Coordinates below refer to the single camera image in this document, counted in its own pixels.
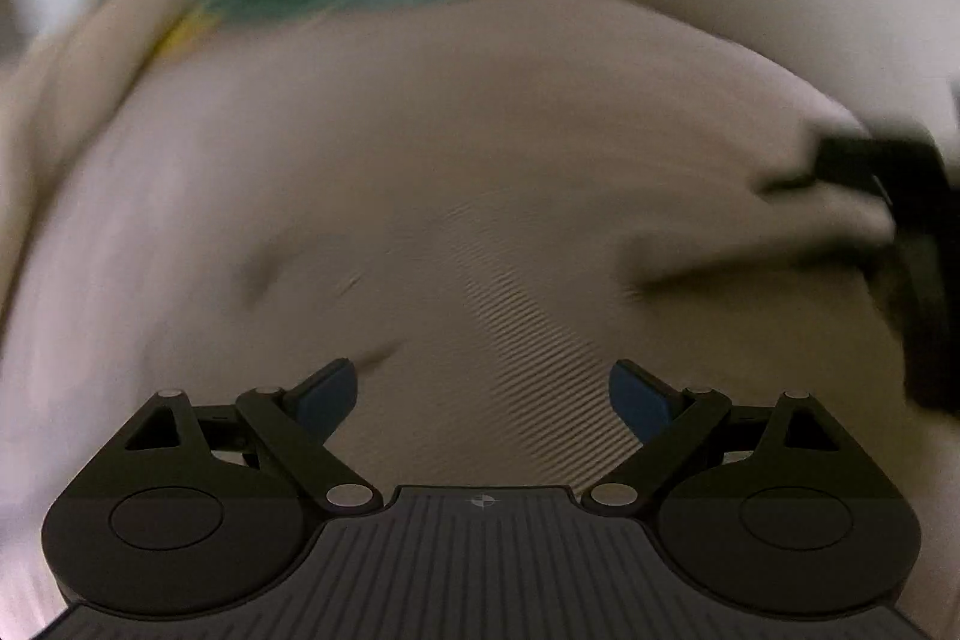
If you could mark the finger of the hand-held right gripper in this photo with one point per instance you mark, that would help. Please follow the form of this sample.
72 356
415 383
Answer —
791 184
750 271

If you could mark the white bed sheet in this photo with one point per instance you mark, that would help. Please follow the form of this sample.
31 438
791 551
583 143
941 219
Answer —
19 430

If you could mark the striped knit shirt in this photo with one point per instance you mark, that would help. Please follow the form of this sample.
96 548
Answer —
495 250

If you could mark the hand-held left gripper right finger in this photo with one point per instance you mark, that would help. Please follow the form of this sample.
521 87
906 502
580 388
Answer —
637 400

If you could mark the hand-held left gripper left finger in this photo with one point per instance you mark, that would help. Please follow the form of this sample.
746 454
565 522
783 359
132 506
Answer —
324 396

